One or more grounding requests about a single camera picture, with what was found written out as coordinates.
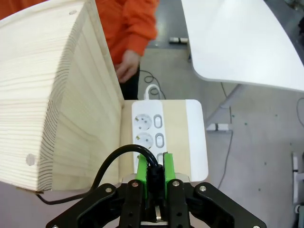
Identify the person's left hand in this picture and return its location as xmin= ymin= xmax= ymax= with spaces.
xmin=116 ymin=49 xmax=141 ymax=84

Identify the black looped floor cable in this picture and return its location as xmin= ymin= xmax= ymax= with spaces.
xmin=139 ymin=69 xmax=167 ymax=100

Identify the person in orange hoodie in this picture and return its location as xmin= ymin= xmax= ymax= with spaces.
xmin=0 ymin=0 xmax=160 ymax=101

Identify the white metal frame post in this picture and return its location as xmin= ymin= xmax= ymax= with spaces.
xmin=291 ymin=151 xmax=304 ymax=214

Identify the person's left forearm orange sleeve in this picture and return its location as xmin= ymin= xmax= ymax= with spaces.
xmin=104 ymin=0 xmax=159 ymax=65

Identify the thin black floor cable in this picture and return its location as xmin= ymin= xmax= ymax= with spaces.
xmin=217 ymin=82 xmax=235 ymax=190

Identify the black power cable with plug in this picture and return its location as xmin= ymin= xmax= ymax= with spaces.
xmin=35 ymin=144 xmax=167 ymax=211

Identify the pine wood compartment shelf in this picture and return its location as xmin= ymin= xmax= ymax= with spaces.
xmin=0 ymin=0 xmax=126 ymax=193

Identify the green right gripper left finger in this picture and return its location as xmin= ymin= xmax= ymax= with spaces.
xmin=46 ymin=153 xmax=149 ymax=228

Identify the white side table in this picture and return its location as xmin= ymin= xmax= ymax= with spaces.
xmin=168 ymin=0 xmax=304 ymax=134

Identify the green right gripper right finger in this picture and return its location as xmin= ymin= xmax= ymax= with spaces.
xmin=162 ymin=152 xmax=267 ymax=228

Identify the white multi-socket power strip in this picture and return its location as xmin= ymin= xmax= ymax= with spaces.
xmin=131 ymin=99 xmax=167 ymax=167

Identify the white power strip cord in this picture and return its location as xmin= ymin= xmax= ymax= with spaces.
xmin=143 ymin=84 xmax=161 ymax=102

